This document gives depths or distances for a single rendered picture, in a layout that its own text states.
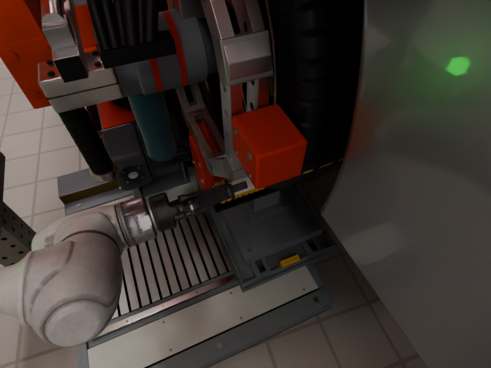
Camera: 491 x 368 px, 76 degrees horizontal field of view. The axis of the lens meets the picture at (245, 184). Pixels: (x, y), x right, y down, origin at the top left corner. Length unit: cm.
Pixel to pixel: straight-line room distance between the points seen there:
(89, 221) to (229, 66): 37
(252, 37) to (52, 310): 41
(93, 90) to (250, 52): 21
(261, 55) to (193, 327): 91
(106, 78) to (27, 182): 140
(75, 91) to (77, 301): 27
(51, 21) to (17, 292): 33
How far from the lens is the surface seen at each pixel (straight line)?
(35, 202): 172
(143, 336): 116
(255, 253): 105
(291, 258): 110
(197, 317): 114
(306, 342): 121
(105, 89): 48
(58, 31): 45
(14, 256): 132
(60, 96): 48
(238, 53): 42
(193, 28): 63
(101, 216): 62
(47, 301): 47
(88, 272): 48
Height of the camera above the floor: 117
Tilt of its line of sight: 52 degrees down
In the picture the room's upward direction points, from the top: straight up
